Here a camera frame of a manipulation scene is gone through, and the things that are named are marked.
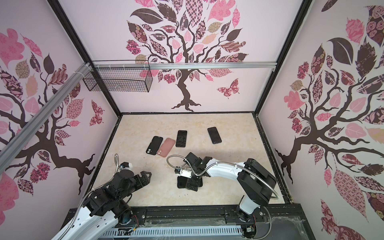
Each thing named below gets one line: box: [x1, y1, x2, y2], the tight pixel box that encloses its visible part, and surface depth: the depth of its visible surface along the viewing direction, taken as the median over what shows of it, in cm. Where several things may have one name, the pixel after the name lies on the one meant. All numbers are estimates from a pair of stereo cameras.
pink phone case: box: [157, 137, 176, 158], surface depth 103 cm
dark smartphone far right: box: [207, 126, 222, 144], surface depth 109 cm
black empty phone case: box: [146, 136, 164, 156], surface depth 103 cm
